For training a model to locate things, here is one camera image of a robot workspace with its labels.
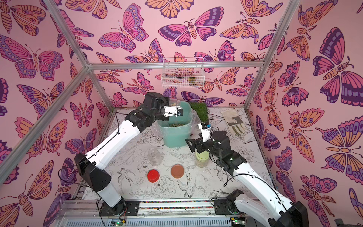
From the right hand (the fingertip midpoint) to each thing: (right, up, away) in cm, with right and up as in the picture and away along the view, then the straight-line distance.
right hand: (194, 135), depth 74 cm
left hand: (-14, +19, +2) cm, 24 cm away
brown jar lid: (-10, -23, +13) cm, 28 cm away
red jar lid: (-24, -25, +11) cm, 37 cm away
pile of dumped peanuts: (-11, +5, +30) cm, 32 cm away
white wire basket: (-4, +40, +21) cm, 46 cm away
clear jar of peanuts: (-25, -16, +18) cm, 34 cm away
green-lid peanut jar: (+5, -13, +4) cm, 15 cm away
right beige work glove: (+33, +7, +35) cm, 49 cm away
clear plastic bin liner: (-2, +9, +6) cm, 11 cm away
